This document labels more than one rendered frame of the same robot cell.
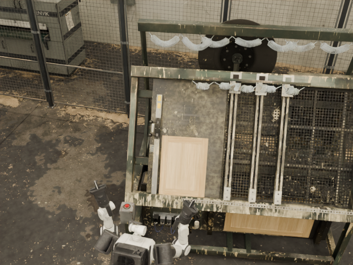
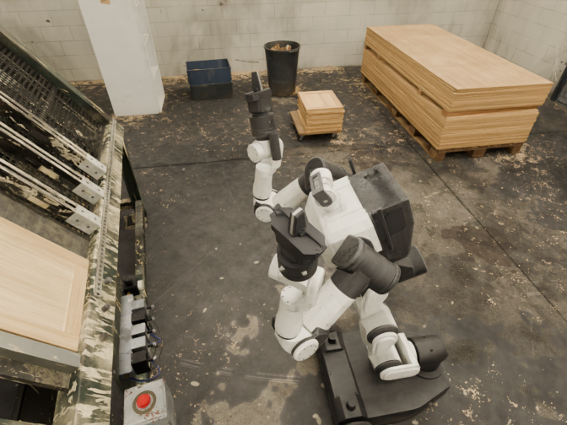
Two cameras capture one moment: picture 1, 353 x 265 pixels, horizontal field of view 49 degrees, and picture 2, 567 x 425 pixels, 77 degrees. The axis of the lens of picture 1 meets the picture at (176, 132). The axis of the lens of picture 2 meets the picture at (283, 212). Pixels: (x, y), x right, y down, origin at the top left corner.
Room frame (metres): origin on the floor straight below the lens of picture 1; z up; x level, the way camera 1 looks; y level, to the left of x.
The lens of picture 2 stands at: (2.21, 1.00, 2.04)
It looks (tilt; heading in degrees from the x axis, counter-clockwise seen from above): 40 degrees down; 247
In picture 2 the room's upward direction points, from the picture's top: straight up
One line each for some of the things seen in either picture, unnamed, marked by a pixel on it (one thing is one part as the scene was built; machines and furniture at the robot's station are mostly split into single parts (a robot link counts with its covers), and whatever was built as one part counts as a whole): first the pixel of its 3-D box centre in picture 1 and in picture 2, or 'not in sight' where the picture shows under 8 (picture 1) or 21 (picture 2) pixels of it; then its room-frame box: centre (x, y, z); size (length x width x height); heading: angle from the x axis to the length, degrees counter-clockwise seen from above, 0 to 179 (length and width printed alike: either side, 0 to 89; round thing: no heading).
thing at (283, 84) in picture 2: not in sight; (282, 69); (0.22, -3.83, 0.33); 0.52 x 0.51 x 0.65; 77
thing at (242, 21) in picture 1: (237, 58); not in sight; (3.60, -0.60, 1.85); 0.80 x 0.06 x 0.80; 85
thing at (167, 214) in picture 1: (175, 222); (139, 327); (2.45, 0.00, 0.69); 0.50 x 0.14 x 0.24; 85
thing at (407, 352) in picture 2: not in sight; (392, 356); (1.33, 0.37, 0.28); 0.21 x 0.20 x 0.13; 167
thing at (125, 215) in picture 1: (127, 213); (151, 414); (2.42, 0.44, 0.84); 0.12 x 0.12 x 0.18; 85
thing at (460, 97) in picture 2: not in sight; (433, 81); (-1.31, -2.46, 0.39); 2.46 x 1.05 x 0.78; 77
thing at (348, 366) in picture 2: not in sight; (384, 365); (1.36, 0.36, 0.19); 0.64 x 0.52 x 0.33; 167
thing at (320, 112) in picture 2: not in sight; (315, 114); (0.33, -2.53, 0.20); 0.61 x 0.53 x 0.40; 77
